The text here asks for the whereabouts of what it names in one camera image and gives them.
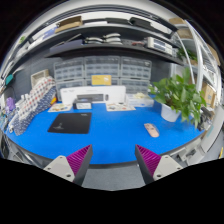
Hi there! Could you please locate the dark wall shelf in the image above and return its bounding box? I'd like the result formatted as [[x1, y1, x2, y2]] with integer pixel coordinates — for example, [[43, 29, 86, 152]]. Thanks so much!
[[47, 26, 183, 65]]

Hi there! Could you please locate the clear drawer organizer cabinet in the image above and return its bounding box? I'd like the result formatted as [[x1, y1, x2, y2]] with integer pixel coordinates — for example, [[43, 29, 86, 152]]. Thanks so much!
[[54, 56, 152, 99]]

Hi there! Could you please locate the blue table mat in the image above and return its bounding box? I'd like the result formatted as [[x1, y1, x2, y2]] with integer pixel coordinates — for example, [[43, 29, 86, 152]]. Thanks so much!
[[6, 103, 202, 164]]

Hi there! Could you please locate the white metal shelving rack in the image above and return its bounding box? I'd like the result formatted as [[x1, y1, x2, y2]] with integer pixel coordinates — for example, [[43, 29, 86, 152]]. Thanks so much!
[[175, 21, 222, 106]]

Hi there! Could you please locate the white tissue box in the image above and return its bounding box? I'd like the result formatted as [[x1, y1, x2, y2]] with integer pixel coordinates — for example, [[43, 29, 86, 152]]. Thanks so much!
[[126, 93, 154, 107]]

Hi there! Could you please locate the purple small object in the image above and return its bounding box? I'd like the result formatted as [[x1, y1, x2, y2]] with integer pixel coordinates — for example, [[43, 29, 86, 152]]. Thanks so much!
[[6, 97, 15, 112]]

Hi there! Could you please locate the small black white box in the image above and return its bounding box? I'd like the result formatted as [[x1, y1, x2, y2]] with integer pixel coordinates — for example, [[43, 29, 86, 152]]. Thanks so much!
[[73, 99, 92, 110]]

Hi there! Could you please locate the black mouse pad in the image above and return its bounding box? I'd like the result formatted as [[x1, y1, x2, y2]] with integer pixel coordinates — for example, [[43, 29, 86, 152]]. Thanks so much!
[[48, 113, 92, 134]]

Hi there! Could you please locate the white keyboard box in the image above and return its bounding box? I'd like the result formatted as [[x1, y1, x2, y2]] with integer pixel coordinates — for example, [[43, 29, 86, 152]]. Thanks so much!
[[60, 85, 126, 104]]

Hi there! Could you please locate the yellow label card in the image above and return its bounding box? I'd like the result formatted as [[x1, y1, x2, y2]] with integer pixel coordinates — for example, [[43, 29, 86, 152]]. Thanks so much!
[[91, 75, 111, 86]]

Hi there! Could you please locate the illustrated card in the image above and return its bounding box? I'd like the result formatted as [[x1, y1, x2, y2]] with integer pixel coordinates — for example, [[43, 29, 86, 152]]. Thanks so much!
[[106, 103, 134, 112], [49, 103, 72, 112]]

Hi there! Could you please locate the illustrated card right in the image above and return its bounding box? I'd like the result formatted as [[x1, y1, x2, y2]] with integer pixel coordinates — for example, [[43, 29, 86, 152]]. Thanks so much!
[[106, 103, 134, 112]]

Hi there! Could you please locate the pink computer mouse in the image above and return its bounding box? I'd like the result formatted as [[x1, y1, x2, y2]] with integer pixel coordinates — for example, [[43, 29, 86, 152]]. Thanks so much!
[[144, 123, 159, 138]]

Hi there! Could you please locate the illustrated card left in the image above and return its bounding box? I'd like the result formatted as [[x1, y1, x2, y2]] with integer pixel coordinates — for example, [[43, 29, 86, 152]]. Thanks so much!
[[49, 103, 72, 112]]

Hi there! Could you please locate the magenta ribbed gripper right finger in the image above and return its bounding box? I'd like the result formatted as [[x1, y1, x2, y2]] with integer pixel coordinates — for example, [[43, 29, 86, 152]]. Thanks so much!
[[135, 145, 182, 184]]

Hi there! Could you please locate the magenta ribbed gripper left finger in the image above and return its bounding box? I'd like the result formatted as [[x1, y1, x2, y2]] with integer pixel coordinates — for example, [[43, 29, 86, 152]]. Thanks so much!
[[44, 145, 93, 186]]

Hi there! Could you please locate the green potted plant white pot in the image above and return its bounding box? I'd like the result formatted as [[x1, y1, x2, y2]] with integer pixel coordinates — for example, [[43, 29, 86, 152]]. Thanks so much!
[[149, 68, 206, 127]]

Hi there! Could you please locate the cardboard box on shelf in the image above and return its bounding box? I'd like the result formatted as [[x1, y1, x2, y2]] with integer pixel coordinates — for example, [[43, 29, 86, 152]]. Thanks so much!
[[55, 16, 83, 33]]

